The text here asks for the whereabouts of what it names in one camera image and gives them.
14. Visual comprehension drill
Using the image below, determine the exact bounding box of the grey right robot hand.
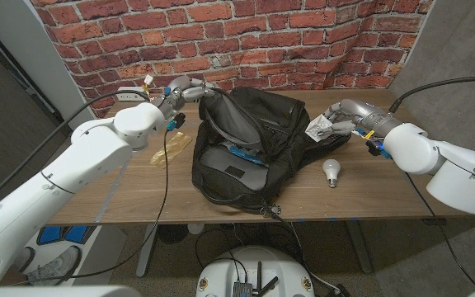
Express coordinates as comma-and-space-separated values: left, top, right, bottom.
322, 97, 404, 139

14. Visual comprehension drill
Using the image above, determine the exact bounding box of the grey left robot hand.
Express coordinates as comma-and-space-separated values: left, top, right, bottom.
159, 75, 219, 121

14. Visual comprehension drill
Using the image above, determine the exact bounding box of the small silver package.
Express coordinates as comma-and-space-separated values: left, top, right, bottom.
304, 114, 334, 144

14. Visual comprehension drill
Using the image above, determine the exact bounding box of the black backpack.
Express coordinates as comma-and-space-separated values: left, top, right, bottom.
190, 86, 352, 215

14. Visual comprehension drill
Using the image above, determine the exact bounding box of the white light bulb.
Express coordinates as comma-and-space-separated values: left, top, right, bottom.
322, 158, 341, 189

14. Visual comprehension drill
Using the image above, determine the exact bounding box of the white power strip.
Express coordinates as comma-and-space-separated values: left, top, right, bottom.
115, 86, 150, 102

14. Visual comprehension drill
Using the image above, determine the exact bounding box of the blue and white plastic bag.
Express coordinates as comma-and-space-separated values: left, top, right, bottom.
228, 144, 267, 166

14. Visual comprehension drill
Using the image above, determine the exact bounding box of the red brick print backdrop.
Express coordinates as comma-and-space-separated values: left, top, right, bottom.
31, 0, 435, 120

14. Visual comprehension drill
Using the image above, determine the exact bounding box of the grey table leg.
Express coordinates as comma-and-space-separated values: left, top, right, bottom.
346, 220, 374, 275

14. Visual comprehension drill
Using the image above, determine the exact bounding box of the black round floor object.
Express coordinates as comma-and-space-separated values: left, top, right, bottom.
157, 224, 189, 245

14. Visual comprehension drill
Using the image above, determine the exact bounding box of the white table leg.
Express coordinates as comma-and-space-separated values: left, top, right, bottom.
135, 224, 159, 278

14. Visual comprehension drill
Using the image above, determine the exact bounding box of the dark grey door panel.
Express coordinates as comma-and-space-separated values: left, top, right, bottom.
0, 20, 72, 214

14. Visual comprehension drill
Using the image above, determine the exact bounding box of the blue foot pad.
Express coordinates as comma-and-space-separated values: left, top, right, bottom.
37, 225, 63, 245
63, 225, 96, 244

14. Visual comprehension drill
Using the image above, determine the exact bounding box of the white robot torso base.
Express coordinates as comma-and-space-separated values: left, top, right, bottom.
195, 246, 316, 297

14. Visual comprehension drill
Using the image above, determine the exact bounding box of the black tilted antenna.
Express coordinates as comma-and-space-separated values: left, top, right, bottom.
257, 276, 280, 297

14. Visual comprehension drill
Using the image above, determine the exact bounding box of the small grey computer box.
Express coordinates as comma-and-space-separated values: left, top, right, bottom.
232, 281, 253, 297

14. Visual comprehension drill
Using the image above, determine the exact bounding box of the grey sneaker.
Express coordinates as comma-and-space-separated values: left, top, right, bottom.
29, 246, 82, 286

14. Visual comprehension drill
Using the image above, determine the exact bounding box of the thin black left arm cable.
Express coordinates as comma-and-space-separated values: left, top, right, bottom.
25, 127, 171, 284

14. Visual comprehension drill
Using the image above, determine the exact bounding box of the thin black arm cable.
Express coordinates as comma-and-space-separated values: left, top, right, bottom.
403, 171, 475, 290
25, 127, 171, 284

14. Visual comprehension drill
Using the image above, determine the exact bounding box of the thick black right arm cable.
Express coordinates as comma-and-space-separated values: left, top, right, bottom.
388, 75, 475, 115

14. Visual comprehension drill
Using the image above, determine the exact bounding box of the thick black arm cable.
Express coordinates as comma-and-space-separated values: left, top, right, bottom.
0, 89, 152, 214
388, 75, 475, 115

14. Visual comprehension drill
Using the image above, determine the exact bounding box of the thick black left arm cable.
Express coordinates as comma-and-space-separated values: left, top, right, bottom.
0, 89, 152, 214

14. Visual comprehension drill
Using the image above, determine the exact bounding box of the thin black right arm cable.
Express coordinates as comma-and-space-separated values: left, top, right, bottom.
403, 171, 475, 290

